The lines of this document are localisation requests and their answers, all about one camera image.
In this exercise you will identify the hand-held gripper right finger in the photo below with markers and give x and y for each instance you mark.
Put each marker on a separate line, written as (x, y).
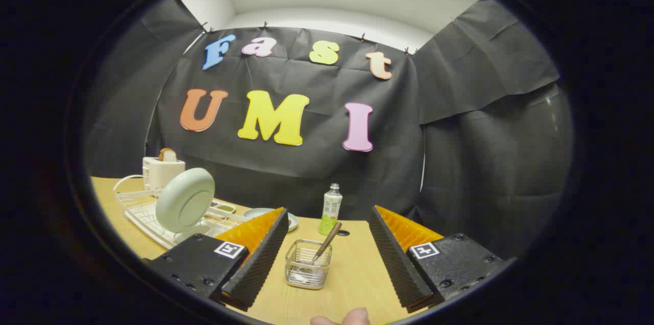
(393, 258)

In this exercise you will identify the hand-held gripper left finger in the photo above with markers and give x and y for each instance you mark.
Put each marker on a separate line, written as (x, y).
(260, 258)

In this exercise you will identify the pale green plate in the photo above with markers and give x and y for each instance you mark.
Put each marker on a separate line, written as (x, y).
(184, 200)

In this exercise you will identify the light blue food dish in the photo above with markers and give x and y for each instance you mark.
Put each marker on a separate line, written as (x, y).
(255, 211)

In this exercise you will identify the white divided condiment tray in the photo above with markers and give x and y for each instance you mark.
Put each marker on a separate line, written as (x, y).
(225, 208)

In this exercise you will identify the green tea bottle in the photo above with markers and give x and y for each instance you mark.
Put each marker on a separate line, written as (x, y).
(331, 207)

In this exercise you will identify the white toaster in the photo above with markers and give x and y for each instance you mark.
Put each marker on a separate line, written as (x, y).
(158, 171)

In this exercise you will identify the bread slice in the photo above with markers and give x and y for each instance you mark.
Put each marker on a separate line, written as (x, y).
(167, 155)

